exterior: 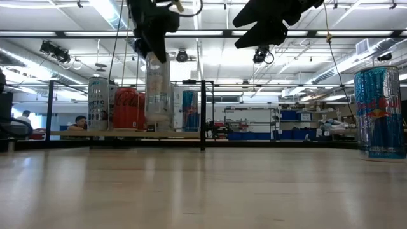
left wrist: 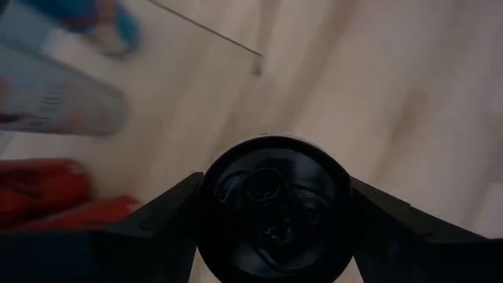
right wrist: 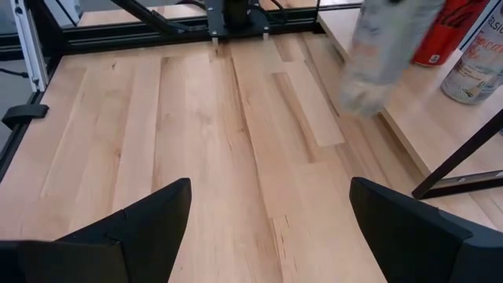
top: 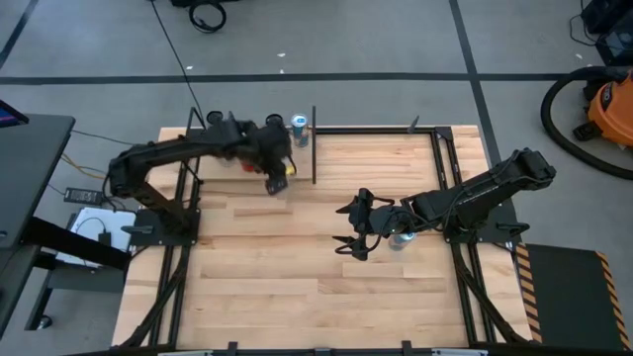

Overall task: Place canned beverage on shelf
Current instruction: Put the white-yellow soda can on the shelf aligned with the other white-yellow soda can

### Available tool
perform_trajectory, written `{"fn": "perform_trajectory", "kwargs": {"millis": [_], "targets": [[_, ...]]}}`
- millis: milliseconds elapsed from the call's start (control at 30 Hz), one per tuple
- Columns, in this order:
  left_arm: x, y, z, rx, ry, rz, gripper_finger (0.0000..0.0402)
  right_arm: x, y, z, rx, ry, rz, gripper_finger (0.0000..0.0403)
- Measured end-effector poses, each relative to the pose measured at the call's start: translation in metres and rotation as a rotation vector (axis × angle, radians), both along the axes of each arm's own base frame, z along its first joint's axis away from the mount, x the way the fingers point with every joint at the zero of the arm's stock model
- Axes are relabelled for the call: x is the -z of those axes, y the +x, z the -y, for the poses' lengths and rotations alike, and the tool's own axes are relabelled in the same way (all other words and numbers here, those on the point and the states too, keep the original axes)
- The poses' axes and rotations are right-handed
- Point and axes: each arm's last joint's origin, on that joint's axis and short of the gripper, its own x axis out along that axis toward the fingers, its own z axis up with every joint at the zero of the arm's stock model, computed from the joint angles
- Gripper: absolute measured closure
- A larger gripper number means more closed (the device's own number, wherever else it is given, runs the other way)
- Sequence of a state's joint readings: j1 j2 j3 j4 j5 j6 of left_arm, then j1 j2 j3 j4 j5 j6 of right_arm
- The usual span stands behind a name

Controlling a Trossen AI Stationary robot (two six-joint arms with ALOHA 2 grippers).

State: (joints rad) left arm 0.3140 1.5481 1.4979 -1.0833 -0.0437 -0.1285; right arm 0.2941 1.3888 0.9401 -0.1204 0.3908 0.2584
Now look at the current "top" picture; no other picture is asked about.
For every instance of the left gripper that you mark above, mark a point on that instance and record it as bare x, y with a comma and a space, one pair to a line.
267, 146

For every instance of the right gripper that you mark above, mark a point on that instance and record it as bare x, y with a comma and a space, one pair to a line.
386, 220

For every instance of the blue silver Red Bull can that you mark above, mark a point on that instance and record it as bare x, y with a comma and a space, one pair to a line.
401, 242
299, 133

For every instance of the white Celsius can orange print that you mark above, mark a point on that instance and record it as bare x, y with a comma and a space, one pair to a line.
273, 118

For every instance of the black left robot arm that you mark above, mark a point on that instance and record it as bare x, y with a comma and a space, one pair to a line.
163, 148

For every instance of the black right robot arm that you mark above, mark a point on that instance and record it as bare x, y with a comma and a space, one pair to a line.
475, 198

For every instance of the silver aluminium extrusion bar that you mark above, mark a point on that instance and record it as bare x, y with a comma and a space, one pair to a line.
188, 353
460, 352

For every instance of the white paper box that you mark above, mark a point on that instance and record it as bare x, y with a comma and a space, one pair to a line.
94, 222

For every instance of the black power adapter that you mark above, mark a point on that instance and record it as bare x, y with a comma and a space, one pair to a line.
83, 195

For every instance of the black hazard striped mat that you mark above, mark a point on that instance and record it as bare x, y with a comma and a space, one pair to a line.
569, 292

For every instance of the orange shop vacuum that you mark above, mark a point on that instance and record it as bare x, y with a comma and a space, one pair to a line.
547, 111
613, 111

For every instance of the black desk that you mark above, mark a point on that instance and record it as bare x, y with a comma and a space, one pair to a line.
29, 173

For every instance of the dark monitor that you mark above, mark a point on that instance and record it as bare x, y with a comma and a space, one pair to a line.
10, 116

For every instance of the black floor equipment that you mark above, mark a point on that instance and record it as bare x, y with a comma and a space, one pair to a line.
613, 39

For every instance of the black metal table frame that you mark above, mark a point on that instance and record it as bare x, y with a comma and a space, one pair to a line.
376, 131

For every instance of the black frame bracket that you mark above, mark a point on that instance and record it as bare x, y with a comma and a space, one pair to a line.
406, 347
231, 347

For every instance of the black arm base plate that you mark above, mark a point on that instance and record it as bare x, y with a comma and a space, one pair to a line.
148, 235
504, 217

